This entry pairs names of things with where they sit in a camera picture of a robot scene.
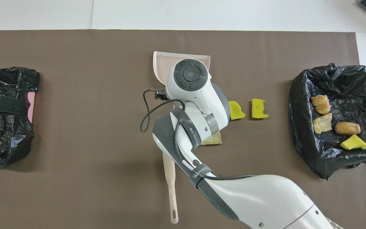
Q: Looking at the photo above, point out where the beige plastic dustpan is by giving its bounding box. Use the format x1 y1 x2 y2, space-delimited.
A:
153 51 211 86

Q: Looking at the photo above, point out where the yellow sponge chunk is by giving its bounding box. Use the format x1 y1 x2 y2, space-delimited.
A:
228 101 246 120

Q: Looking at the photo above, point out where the beige handled black bristle brush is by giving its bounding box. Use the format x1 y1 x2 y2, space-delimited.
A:
162 152 179 225

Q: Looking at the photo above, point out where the notched yellow sponge piece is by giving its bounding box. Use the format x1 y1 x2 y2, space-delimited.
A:
251 98 269 119

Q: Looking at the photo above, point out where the orange striped croissant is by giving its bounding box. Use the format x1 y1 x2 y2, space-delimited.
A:
311 94 331 115

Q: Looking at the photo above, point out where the pale dumpling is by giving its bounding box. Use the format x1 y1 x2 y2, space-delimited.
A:
313 113 333 134

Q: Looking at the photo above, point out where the brown bread roll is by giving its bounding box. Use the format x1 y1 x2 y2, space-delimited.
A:
335 122 361 135

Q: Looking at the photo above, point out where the yellow sponge wedge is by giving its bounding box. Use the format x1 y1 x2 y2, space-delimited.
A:
340 135 366 150

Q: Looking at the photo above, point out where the pink bin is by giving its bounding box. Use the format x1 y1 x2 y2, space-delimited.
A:
27 92 36 123

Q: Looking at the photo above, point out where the black plastic trash bag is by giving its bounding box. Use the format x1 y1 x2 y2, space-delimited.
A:
288 63 366 180
0 66 40 167

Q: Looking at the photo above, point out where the brown paper table mat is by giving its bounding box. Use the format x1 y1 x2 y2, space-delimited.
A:
0 30 366 229

